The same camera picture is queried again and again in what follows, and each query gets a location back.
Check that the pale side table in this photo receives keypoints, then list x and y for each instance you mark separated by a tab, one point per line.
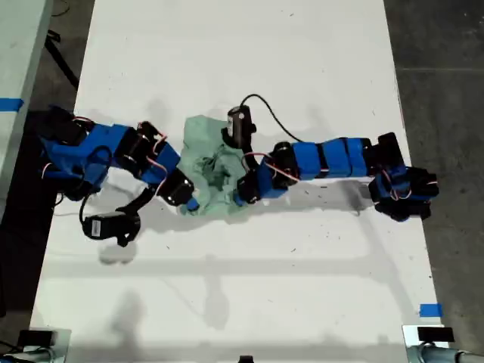
19	45

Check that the long blue tape strip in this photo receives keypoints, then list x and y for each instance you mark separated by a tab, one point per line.
10	104

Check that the small black box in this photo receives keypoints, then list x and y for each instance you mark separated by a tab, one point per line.
36	337
435	334

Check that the grey pipe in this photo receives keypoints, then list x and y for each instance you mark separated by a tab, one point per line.
30	356
438	354

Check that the white metal plate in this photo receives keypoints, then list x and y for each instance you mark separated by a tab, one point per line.
63	348
409	334

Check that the pale green T-shirt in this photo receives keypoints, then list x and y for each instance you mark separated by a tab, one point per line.
200	140

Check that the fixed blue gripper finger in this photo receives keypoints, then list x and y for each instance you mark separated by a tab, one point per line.
238	200
196	204

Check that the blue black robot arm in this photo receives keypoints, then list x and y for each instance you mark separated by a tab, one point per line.
102	140
332	159

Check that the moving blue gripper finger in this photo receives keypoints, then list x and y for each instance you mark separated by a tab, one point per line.
246	202
190	205

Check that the black stand leg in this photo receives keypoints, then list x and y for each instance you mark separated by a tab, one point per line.
60	56

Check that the camera black stalk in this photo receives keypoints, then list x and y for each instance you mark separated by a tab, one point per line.
140	200
247	149

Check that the short blue tape strip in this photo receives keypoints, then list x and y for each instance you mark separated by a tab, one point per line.
431	310

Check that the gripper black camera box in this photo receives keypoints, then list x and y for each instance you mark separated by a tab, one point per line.
98	227
239	123

